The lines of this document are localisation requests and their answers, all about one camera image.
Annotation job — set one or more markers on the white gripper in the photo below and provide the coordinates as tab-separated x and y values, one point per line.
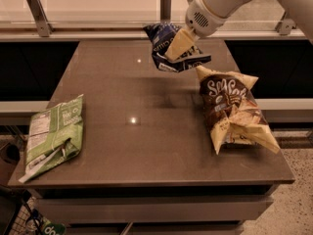
200	21

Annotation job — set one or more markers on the blue chip bag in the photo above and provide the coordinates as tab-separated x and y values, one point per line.
161	35

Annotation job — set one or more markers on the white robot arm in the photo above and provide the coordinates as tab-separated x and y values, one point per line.
301	11

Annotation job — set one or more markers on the brown sea salt chip bag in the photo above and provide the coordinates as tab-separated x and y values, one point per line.
231	114

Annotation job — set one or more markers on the green jalapeno chip bag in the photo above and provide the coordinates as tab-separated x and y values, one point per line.
55	136

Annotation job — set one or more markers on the glass barrier panel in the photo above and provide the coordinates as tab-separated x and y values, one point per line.
16	14

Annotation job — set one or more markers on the grey drawer front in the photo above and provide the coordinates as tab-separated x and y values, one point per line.
155	209

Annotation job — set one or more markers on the middle metal glass bracket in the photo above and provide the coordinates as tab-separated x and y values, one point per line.
165	10

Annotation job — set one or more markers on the metal glass bracket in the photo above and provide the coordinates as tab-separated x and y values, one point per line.
42	24
165	10
285	25

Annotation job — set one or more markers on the right metal glass bracket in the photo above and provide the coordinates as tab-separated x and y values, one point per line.
285	25

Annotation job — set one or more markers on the left metal glass bracket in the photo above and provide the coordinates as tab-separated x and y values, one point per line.
42	24

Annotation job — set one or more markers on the wire basket with green package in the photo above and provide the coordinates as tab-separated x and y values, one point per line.
19	216

